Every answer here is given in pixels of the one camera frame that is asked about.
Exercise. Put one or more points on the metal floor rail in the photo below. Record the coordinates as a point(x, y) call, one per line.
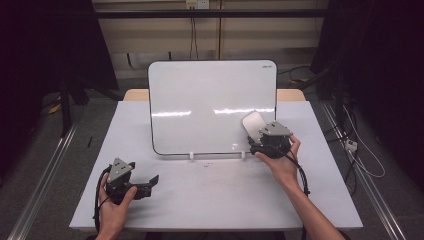
point(36, 196)
point(373, 193)

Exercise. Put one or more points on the white wall socket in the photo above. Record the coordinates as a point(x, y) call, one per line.
point(197, 3)

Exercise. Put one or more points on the wooden table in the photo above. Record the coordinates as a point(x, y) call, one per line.
point(136, 95)

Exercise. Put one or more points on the black pen on floor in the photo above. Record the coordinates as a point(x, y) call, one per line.
point(89, 141)

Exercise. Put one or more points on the white power strip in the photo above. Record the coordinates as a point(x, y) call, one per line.
point(351, 145)

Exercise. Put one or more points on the person's left hand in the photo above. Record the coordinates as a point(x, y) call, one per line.
point(115, 216)

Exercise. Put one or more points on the black curtain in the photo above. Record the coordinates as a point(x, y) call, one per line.
point(33, 50)
point(383, 66)

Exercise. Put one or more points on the black metal stand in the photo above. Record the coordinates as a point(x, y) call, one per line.
point(65, 110)

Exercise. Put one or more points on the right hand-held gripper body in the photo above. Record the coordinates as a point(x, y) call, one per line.
point(275, 140)

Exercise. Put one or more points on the white whiteboard eraser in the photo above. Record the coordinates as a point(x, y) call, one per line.
point(252, 122)

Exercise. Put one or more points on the white whiteboard stand clip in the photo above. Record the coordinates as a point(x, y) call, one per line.
point(243, 154)
point(191, 155)

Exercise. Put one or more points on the black horizontal bar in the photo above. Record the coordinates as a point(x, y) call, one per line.
point(200, 13)

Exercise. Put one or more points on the person's right hand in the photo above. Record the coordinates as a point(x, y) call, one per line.
point(283, 170)

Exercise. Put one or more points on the white whiteboard with black rim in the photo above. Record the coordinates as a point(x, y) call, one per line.
point(200, 90)

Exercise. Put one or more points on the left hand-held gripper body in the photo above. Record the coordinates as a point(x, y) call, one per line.
point(120, 180)

